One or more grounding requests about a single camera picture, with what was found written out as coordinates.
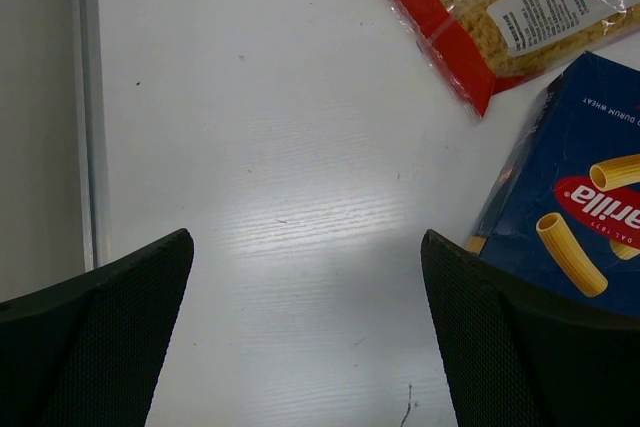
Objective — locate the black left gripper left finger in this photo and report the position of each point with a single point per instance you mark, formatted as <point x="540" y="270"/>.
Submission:
<point x="89" y="351"/>

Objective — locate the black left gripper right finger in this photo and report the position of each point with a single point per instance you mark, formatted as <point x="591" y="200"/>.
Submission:
<point x="515" y="354"/>

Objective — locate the blue Barilla pasta box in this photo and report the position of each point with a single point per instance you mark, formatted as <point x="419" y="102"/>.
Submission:
<point x="564" y="211"/>

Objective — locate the red clear macaroni bag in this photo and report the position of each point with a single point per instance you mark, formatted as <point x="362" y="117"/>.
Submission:
<point x="485" y="47"/>

